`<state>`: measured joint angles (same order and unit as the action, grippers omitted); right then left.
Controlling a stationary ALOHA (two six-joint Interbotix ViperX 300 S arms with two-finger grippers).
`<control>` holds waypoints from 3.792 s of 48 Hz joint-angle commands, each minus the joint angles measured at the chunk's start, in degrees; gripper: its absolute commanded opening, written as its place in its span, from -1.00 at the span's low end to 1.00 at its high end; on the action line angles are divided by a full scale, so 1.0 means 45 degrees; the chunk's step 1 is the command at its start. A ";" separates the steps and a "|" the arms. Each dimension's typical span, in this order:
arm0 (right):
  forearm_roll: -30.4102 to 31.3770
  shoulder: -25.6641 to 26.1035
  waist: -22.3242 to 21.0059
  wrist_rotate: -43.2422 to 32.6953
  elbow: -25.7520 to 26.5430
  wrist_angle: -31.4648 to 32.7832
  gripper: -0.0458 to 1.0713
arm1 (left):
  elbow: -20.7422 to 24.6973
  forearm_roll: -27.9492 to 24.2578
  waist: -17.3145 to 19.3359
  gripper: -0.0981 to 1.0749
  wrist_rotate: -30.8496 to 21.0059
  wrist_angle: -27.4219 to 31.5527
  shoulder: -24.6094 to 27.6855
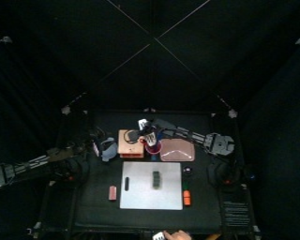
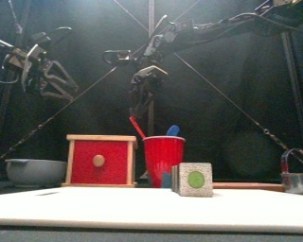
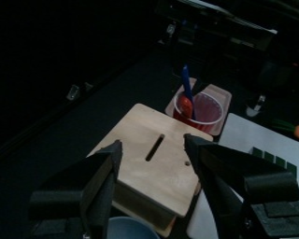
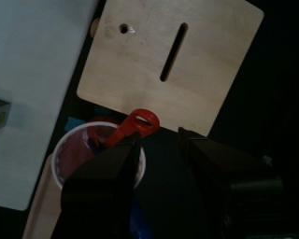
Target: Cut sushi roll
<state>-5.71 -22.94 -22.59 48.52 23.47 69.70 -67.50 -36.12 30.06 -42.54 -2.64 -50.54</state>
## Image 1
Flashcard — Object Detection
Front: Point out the person's hand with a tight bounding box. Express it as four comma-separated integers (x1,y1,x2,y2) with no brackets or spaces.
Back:
163,230,194,240

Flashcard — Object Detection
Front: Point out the red plastic cup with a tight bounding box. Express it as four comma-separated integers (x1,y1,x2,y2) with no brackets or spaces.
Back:
144,139,164,156

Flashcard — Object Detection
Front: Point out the wooden box with red panel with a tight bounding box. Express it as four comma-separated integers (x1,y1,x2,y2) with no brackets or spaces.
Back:
116,128,147,159

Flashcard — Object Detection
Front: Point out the pink plastic tray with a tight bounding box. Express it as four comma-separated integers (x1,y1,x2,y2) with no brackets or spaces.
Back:
159,138,196,163

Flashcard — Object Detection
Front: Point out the small red block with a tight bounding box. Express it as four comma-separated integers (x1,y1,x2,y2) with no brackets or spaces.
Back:
108,185,119,202

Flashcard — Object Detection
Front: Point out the white cutting board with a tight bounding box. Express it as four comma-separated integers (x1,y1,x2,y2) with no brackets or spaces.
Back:
119,160,184,211

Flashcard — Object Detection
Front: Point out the orange toy carrot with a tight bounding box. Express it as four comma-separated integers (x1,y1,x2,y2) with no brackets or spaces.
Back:
182,184,192,207

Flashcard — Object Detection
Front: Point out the white flat object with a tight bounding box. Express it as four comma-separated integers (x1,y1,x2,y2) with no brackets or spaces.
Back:
151,231,167,240

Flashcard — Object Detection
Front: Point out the thin diagonal frame wire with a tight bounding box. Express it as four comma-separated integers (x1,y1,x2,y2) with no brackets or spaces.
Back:
66,0,211,110
103,0,234,113

